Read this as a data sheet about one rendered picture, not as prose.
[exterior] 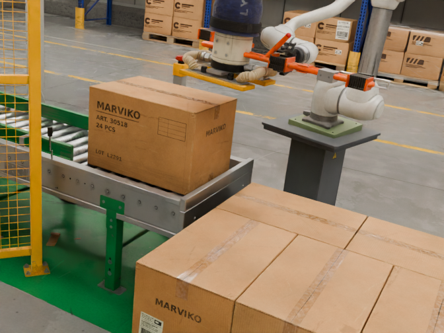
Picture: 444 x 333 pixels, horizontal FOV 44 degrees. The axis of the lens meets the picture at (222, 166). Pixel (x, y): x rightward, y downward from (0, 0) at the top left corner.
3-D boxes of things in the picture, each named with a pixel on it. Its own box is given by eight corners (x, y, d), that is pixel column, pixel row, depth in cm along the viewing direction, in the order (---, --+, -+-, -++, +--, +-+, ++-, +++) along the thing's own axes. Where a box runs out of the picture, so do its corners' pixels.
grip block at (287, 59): (265, 68, 233) (268, 54, 231) (277, 66, 241) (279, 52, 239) (283, 73, 229) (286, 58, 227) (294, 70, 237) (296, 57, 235)
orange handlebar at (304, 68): (179, 42, 257) (180, 34, 255) (215, 39, 281) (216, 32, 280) (370, 90, 213) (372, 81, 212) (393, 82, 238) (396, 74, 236)
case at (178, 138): (86, 163, 280) (88, 85, 266) (135, 145, 313) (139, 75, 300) (187, 196, 255) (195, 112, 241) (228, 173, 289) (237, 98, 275)
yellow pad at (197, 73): (178, 73, 247) (179, 62, 245) (191, 71, 255) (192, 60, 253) (243, 92, 231) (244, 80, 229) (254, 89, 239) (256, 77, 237)
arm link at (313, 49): (306, 69, 262) (282, 59, 266) (316, 66, 275) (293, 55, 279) (314, 47, 257) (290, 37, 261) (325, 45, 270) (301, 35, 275)
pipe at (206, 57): (182, 65, 247) (183, 52, 245) (213, 61, 267) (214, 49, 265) (246, 82, 231) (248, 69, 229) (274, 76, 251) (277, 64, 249)
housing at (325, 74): (315, 79, 224) (318, 69, 222) (322, 78, 230) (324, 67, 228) (331, 84, 221) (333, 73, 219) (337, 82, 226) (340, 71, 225)
